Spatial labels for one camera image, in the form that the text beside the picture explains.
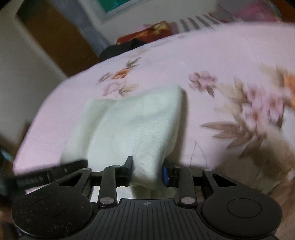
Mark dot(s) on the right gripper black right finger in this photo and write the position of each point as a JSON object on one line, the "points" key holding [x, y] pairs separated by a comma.
{"points": [[170, 175]]}

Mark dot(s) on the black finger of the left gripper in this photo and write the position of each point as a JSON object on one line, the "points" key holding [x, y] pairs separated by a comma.
{"points": [[68, 168]]}

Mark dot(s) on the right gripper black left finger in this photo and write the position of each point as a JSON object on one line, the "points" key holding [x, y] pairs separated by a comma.
{"points": [[127, 171]]}

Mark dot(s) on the white knit cloth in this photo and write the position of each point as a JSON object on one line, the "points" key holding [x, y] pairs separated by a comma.
{"points": [[144, 127]]}

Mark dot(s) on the pile of folded clothes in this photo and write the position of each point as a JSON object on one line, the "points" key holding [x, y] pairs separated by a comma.
{"points": [[229, 11]]}

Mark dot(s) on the pink floral bed sheet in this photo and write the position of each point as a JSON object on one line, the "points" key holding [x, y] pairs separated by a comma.
{"points": [[237, 115]]}

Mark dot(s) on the brown wooden door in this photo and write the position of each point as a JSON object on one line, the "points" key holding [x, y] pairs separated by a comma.
{"points": [[57, 36]]}

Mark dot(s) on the black cloth bundle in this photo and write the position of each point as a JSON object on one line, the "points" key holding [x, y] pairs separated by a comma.
{"points": [[118, 49]]}

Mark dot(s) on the red orange floral pillow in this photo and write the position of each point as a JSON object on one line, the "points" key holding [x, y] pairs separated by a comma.
{"points": [[149, 34]]}

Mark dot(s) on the grey white striped pillow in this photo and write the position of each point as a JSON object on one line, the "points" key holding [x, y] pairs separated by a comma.
{"points": [[193, 23]]}

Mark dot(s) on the window with green glass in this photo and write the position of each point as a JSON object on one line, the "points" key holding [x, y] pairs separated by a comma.
{"points": [[106, 9]]}

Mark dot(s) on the grey left curtain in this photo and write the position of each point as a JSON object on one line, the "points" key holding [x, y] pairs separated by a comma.
{"points": [[93, 37]]}

